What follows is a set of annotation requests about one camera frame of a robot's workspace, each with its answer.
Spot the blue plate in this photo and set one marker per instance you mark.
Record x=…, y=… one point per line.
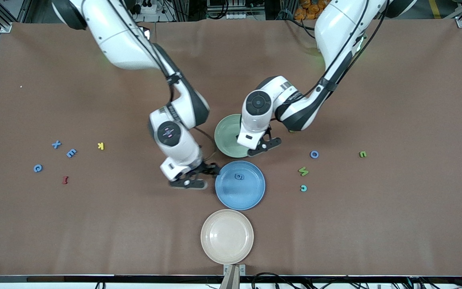
x=240, y=194

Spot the green letter M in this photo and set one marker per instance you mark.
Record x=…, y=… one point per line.
x=303, y=171

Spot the metal table edge bracket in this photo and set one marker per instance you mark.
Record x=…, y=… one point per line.
x=234, y=277

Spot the blue capital G letter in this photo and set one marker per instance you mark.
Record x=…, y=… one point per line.
x=35, y=168

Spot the blue letter O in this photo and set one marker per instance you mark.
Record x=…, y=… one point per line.
x=311, y=154

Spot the blue letter E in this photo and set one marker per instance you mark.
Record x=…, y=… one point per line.
x=70, y=153

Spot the yellow letter k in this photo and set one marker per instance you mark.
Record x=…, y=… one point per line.
x=100, y=146

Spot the blue lowercase g letter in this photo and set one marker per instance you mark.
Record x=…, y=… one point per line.
x=239, y=176

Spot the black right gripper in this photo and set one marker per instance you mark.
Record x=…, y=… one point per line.
x=206, y=168

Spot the light green plate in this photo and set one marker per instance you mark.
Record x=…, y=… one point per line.
x=225, y=138

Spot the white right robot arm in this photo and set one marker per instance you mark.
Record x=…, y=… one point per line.
x=114, y=36

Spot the blue letter X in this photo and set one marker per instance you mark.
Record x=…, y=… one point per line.
x=56, y=144

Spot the long white power strip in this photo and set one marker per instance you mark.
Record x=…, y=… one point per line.
x=235, y=16

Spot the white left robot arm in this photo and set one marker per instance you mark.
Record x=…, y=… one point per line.
x=335, y=32

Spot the beige plate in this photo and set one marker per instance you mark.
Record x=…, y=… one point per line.
x=227, y=237

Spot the bag of oranges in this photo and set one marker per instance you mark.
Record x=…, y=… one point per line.
x=307, y=10

